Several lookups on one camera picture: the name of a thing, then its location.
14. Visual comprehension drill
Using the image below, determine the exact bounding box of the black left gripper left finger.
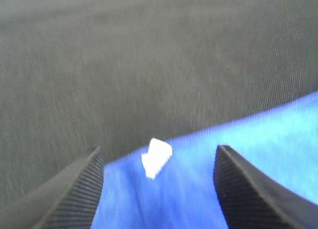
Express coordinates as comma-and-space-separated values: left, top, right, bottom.
0, 147, 104, 229

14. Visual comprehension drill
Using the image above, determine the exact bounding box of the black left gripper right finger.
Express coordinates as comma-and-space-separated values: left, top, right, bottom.
213, 145, 318, 229

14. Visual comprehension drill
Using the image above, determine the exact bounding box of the blue microfibre towel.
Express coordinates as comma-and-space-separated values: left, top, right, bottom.
92, 93, 318, 229

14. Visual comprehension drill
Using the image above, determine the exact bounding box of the black fabric table cloth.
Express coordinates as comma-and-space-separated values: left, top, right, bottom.
0, 0, 318, 208

